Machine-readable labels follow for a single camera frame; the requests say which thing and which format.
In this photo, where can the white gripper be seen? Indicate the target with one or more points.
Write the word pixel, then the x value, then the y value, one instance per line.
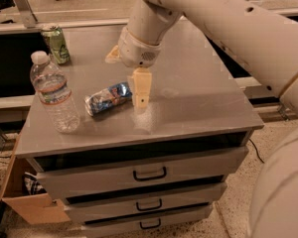
pixel 135 52

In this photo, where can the middle grey drawer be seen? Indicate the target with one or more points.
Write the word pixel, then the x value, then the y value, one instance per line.
pixel 142 200

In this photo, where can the left metal railing post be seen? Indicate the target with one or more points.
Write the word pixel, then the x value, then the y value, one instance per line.
pixel 27 16

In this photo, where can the green soda can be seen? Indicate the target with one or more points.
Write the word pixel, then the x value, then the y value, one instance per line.
pixel 55 40

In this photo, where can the top grey drawer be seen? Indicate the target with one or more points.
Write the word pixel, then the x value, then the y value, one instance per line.
pixel 145 172

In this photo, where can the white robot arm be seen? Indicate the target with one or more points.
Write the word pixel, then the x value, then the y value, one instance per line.
pixel 264 44

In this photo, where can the silver blue redbull can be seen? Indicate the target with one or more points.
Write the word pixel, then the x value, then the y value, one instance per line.
pixel 107 98

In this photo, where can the bottom grey drawer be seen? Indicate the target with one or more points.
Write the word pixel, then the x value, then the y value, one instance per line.
pixel 148 221

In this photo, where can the brown cardboard box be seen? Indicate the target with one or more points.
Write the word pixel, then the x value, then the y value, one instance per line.
pixel 34 209

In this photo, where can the grey drawer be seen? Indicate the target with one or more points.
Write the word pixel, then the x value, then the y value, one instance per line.
pixel 142 200
pixel 148 221
pixel 145 172

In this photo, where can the grey drawer cabinet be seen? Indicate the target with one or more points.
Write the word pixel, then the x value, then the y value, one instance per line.
pixel 195 106

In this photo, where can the checkered cloth in box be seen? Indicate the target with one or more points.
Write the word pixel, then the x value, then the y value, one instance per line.
pixel 32 185

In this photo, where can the clear plastic water bottle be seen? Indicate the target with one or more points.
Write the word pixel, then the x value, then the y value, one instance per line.
pixel 51 85

